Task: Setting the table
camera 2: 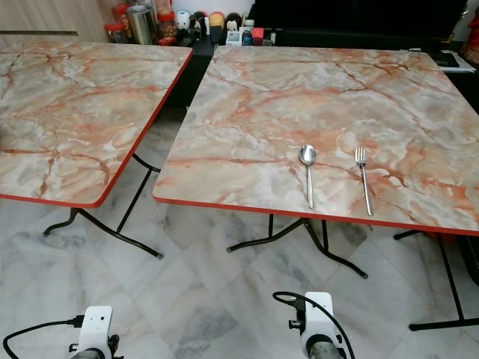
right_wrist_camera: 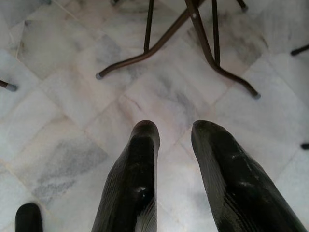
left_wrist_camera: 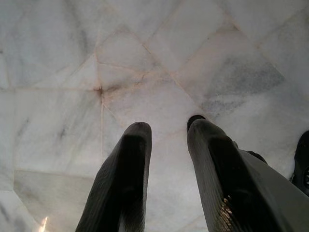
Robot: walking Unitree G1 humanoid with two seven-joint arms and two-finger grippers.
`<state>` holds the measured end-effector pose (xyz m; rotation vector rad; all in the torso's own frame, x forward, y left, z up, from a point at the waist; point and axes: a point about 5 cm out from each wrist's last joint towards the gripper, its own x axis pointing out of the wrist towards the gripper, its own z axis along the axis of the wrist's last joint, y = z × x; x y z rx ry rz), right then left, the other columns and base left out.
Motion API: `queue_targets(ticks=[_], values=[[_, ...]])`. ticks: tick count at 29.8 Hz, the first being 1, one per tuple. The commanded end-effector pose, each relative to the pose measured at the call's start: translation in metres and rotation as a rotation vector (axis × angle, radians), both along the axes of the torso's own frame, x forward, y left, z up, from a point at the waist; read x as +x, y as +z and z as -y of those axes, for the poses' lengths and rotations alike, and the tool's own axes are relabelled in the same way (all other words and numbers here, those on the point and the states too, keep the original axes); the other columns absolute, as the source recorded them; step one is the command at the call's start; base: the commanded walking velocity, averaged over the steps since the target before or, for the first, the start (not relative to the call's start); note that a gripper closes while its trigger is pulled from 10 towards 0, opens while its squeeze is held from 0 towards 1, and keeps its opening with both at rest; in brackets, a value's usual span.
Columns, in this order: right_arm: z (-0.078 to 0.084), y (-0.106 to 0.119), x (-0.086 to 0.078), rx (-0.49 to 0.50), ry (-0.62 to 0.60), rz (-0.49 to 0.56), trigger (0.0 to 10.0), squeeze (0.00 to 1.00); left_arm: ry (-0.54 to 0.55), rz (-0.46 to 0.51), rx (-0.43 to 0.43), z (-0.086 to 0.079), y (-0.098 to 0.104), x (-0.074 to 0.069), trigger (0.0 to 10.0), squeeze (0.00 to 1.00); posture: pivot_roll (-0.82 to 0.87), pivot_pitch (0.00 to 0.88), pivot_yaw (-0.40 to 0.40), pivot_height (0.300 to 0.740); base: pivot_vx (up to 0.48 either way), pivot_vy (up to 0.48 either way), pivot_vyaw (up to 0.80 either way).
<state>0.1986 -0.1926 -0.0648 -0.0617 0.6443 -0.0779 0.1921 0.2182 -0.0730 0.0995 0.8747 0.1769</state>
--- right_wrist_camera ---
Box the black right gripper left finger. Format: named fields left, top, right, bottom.
left=90, top=120, right=161, bottom=232

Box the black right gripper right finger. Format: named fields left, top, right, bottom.
left=191, top=120, right=308, bottom=232

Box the black robot foot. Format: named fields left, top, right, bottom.
left=14, top=202, right=44, bottom=232

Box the brown metal folding table frame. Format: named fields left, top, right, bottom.
left=95, top=0, right=261, bottom=100

